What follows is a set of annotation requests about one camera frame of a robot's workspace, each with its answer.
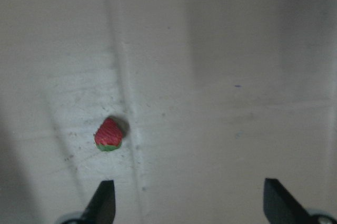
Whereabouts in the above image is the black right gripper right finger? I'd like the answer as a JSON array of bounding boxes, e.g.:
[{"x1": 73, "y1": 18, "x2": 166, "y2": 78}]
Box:
[{"x1": 263, "y1": 178, "x2": 337, "y2": 224}]

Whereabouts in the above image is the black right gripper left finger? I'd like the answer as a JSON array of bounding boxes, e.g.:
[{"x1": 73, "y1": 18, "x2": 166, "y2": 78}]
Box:
[{"x1": 79, "y1": 180, "x2": 116, "y2": 224}]

